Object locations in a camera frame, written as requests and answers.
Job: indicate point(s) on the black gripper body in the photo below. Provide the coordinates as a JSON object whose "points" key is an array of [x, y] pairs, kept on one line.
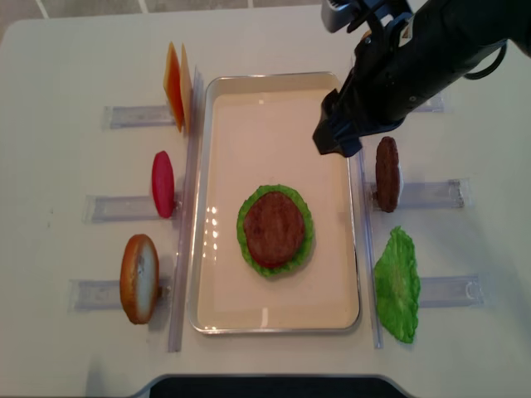
{"points": [[393, 74]]}

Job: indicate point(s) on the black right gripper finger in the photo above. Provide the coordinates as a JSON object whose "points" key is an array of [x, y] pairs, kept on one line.
{"points": [[347, 140]]}

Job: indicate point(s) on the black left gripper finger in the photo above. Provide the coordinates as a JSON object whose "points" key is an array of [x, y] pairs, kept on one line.
{"points": [[323, 135]]}

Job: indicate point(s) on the brown meat patty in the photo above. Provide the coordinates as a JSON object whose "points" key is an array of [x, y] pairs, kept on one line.
{"points": [[388, 176], [274, 228]]}

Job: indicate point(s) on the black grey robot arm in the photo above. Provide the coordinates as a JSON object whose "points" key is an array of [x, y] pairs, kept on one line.
{"points": [[472, 35]]}

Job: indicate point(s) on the green lettuce leaf on tray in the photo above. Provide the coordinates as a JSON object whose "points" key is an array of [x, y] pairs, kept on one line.
{"points": [[304, 251]]}

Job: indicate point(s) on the red tomato slice on tray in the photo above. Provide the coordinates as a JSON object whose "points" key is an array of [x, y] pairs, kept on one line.
{"points": [[270, 265]]}

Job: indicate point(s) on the pale yellow cheese slice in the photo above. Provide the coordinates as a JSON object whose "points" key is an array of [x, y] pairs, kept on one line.
{"points": [[186, 89]]}

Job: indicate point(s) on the upright green lettuce leaf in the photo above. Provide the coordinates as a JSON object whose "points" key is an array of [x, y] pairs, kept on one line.
{"points": [[398, 286]]}

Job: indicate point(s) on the orange cheese slice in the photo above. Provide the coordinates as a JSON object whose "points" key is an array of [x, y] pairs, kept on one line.
{"points": [[171, 84]]}

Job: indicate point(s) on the upright red tomato slice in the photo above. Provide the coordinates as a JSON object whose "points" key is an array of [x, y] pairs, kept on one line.
{"points": [[163, 184]]}

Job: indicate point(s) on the bread slice lower left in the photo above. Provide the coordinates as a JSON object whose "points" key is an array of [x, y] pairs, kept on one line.
{"points": [[139, 278]]}

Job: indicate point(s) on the clear holder upper right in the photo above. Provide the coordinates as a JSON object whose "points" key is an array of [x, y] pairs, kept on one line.
{"points": [[435, 104]]}

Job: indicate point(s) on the clear holder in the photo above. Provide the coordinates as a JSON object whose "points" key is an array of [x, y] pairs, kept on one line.
{"points": [[435, 104], [102, 209], [450, 194], [121, 117], [471, 290], [88, 295]]}

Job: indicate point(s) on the silver metal tray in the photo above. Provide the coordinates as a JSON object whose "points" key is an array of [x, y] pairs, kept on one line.
{"points": [[256, 131]]}

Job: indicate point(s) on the clear holder middle right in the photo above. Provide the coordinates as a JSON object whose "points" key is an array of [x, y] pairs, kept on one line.
{"points": [[450, 194]]}

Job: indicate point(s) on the clear holder lower right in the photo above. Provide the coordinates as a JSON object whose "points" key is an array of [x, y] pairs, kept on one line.
{"points": [[471, 290]]}

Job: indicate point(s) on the clear holder upper left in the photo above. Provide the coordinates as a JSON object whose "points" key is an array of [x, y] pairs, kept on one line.
{"points": [[121, 117]]}

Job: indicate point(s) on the clear holder middle left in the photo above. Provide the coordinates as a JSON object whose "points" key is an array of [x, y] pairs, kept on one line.
{"points": [[102, 209]]}

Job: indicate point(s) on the clear holder lower left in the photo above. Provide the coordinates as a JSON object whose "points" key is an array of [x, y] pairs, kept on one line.
{"points": [[88, 295]]}

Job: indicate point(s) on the dark base at bottom edge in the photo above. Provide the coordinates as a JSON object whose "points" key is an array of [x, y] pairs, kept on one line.
{"points": [[273, 387]]}

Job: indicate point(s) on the clear right long rail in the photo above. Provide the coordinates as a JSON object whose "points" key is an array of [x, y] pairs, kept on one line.
{"points": [[366, 211]]}

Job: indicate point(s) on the clear long rail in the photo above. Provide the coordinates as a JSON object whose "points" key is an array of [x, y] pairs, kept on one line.
{"points": [[366, 211], [187, 215]]}

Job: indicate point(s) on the clear left long rail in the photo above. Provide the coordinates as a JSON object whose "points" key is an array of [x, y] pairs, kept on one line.
{"points": [[187, 215]]}

